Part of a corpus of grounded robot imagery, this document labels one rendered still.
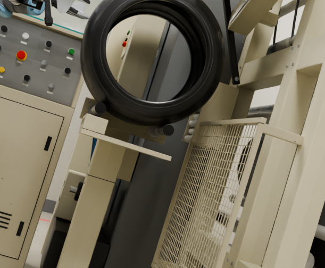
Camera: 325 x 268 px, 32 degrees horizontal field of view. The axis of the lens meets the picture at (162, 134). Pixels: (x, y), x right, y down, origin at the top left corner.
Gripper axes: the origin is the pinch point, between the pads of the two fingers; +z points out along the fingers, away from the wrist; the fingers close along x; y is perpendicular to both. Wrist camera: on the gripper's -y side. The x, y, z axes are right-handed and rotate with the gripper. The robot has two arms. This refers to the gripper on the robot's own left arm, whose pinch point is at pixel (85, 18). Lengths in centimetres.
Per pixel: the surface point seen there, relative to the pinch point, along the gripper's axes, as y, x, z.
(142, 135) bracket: -32, 25, 44
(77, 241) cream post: -87, 27, 37
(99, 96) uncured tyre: -26.5, -7.5, 17.9
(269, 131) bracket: -18, -58, 69
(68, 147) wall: -55, 323, 22
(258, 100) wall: 81, 398, 198
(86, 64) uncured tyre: -17.6, -8.5, 8.1
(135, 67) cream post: -4.8, 27.5, 28.2
